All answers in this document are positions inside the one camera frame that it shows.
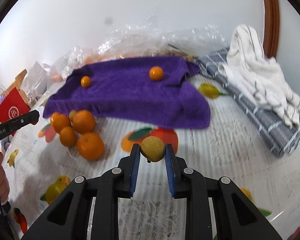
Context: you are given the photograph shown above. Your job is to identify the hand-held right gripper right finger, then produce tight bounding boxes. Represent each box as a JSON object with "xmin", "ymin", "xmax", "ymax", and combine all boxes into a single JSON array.
[{"xmin": 165, "ymin": 144, "xmax": 283, "ymax": 240}]

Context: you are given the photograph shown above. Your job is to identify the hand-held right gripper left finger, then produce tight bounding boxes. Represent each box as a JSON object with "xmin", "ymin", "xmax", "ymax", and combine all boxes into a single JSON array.
[{"xmin": 21, "ymin": 144, "xmax": 142, "ymax": 240}]

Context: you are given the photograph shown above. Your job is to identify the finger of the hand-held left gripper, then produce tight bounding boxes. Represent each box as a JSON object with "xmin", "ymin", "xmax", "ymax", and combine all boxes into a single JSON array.
[{"xmin": 12, "ymin": 110, "xmax": 40, "ymax": 132}]

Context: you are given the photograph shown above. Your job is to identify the small orange mandarin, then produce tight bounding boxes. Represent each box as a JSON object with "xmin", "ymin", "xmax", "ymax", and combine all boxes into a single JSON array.
[{"xmin": 59, "ymin": 126, "xmax": 77, "ymax": 147}]

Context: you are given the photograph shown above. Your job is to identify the large orange mango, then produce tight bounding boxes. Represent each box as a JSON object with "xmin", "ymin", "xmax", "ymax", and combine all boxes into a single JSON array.
[{"xmin": 77, "ymin": 132, "xmax": 104, "ymax": 161}]

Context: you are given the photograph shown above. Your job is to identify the red box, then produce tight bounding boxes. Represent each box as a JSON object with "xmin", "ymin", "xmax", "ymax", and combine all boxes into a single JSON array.
[{"xmin": 0, "ymin": 87, "xmax": 31, "ymax": 137}]

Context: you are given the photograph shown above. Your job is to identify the brown wooden board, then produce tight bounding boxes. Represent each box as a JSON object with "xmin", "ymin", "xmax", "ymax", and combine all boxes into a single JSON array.
[{"xmin": 5, "ymin": 69, "xmax": 28, "ymax": 93}]

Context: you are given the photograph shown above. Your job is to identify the white plastic bag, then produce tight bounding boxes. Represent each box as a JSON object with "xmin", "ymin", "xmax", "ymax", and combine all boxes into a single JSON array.
[{"xmin": 22, "ymin": 61, "xmax": 53, "ymax": 100}]

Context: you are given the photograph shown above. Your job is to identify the fruit print tablecloth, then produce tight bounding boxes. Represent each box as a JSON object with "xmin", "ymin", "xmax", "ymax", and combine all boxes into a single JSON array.
[{"xmin": 0, "ymin": 75, "xmax": 300, "ymax": 240}]

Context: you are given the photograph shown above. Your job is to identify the small orange kumquat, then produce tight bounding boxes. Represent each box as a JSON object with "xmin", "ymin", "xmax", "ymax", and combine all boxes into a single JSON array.
[
  {"xmin": 80, "ymin": 76, "xmax": 92, "ymax": 88},
  {"xmin": 149, "ymin": 66, "xmax": 164, "ymax": 81}
]

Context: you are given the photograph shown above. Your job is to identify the purple towel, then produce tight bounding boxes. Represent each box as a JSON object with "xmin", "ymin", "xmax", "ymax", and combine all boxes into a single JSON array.
[{"xmin": 43, "ymin": 56, "xmax": 211, "ymax": 130}]

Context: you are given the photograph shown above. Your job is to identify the clear plastic bag of mandarins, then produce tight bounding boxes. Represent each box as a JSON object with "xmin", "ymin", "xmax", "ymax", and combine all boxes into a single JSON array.
[{"xmin": 48, "ymin": 45, "xmax": 123, "ymax": 82}]

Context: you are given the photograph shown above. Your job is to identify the grey plaid cloth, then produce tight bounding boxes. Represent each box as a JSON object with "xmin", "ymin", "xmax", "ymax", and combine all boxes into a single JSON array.
[{"xmin": 197, "ymin": 47, "xmax": 300, "ymax": 158}]

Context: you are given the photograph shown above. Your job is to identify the clear plastic bag of kumquats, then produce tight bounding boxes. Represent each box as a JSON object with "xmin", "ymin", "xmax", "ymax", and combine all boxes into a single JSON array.
[{"xmin": 115, "ymin": 22, "xmax": 230, "ymax": 60}]

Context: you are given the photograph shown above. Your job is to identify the white striped towel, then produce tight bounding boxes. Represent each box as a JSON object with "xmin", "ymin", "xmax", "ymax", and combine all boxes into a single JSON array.
[{"xmin": 219, "ymin": 24, "xmax": 300, "ymax": 127}]

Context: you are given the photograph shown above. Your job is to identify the brown wooden door frame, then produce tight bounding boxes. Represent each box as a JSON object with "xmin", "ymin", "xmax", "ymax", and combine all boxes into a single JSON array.
[{"xmin": 260, "ymin": 0, "xmax": 280, "ymax": 58}]

